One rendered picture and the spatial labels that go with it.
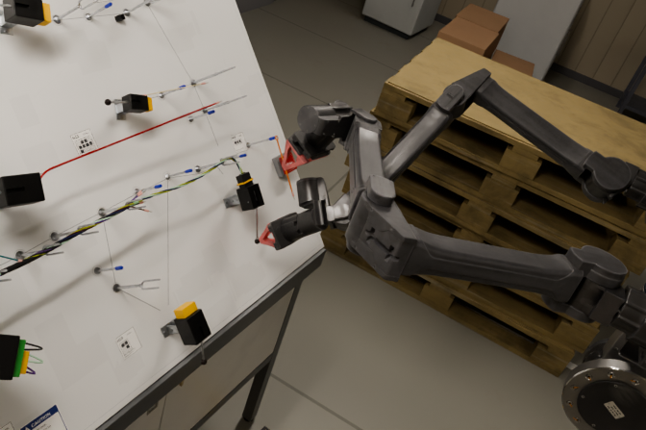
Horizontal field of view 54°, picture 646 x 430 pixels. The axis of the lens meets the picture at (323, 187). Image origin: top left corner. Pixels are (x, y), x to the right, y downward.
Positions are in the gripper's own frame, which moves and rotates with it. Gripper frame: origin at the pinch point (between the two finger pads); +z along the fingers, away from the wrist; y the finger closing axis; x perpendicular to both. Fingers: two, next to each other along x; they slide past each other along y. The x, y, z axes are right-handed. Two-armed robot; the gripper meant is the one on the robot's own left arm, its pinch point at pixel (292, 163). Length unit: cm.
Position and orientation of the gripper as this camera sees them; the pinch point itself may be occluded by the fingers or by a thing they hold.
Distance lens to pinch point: 144.9
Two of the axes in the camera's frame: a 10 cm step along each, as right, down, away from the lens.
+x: 5.8, 8.0, -1.7
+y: -5.6, 2.4, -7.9
